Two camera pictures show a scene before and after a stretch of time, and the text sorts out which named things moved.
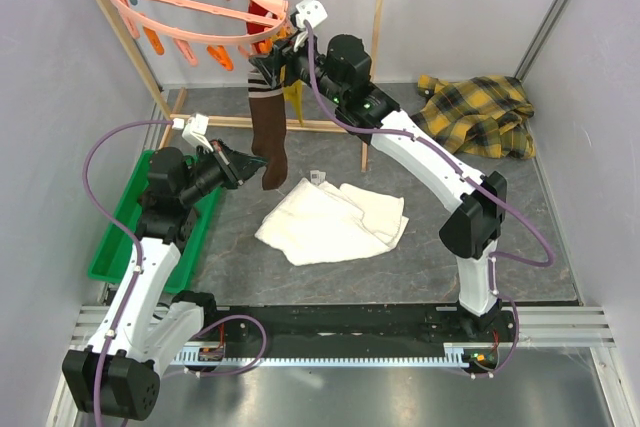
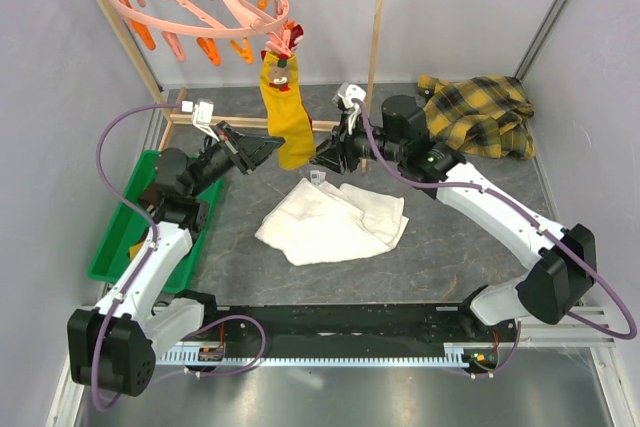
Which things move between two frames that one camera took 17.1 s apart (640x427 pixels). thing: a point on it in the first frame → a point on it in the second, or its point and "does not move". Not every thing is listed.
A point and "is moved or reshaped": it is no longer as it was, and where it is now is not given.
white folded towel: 317,221 does not move
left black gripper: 235,166 → 251,151
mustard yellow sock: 295,94 → 134,249
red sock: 252,28 → 296,36
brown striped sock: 268,121 is moved or reshaped
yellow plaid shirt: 482,115 does not move
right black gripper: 287,52 → 331,152
